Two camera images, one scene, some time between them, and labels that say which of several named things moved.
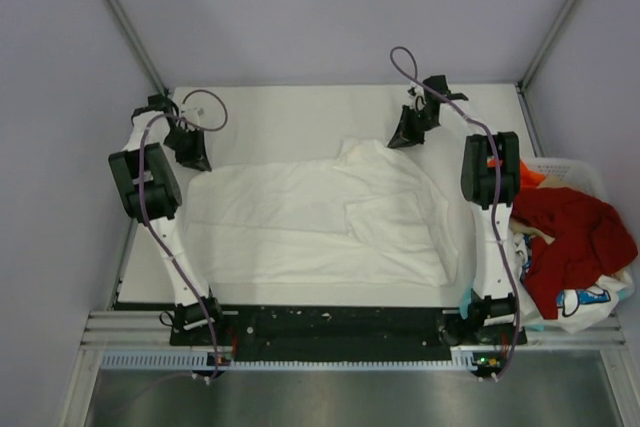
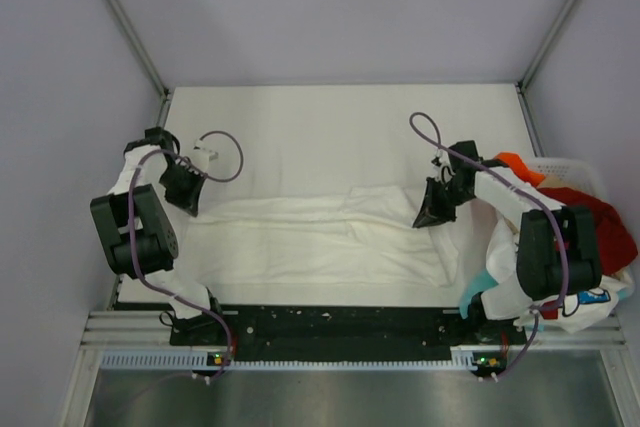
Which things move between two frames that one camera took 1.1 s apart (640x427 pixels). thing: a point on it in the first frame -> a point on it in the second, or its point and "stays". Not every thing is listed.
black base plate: [341, 334] stays
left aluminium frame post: [144, 55] stays
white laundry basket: [578, 308] stays
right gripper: [403, 137] -> [431, 213]
